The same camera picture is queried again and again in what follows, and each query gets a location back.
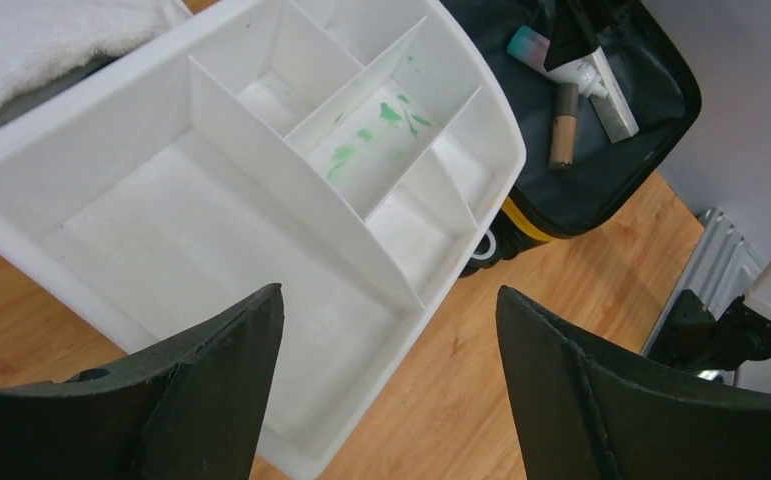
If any aluminium frame rail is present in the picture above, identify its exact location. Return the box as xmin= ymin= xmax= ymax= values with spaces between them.
xmin=640 ymin=208 xmax=764 ymax=356

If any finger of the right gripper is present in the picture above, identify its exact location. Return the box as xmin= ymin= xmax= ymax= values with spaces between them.
xmin=543 ymin=0 xmax=600 ymax=71

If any white toothpaste tube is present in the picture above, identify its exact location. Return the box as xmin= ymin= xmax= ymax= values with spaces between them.
xmin=588 ymin=47 xmax=639 ymax=143

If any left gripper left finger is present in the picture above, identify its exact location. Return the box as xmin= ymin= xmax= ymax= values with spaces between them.
xmin=0 ymin=284 xmax=284 ymax=479

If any white garment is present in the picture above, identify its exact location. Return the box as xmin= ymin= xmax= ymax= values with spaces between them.
xmin=0 ymin=1 xmax=192 ymax=109

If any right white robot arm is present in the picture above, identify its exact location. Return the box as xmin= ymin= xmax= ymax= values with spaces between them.
xmin=647 ymin=1 xmax=771 ymax=393

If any white plastic drawer organizer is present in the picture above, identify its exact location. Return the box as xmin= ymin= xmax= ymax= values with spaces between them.
xmin=0 ymin=1 xmax=526 ymax=479

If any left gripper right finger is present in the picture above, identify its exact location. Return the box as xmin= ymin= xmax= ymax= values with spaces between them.
xmin=495 ymin=286 xmax=771 ymax=479

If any white pump lotion bottle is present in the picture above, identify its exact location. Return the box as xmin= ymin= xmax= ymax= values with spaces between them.
xmin=506 ymin=25 xmax=608 ymax=101

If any yellow Pikachu suitcase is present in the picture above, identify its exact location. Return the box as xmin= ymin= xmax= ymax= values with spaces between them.
xmin=447 ymin=1 xmax=701 ymax=275

